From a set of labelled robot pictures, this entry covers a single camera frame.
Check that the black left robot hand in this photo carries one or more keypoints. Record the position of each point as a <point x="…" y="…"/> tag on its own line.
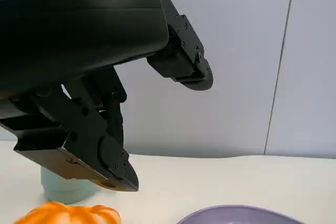
<point x="78" y="24"/>

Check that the orange white pumpkin-shaped bread roll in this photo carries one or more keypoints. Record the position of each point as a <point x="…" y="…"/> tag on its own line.
<point x="73" y="214"/>

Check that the pale green mug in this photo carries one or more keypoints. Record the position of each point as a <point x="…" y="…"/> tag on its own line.
<point x="65" y="191"/>

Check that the lilac plate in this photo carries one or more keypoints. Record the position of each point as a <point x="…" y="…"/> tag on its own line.
<point x="236" y="216"/>

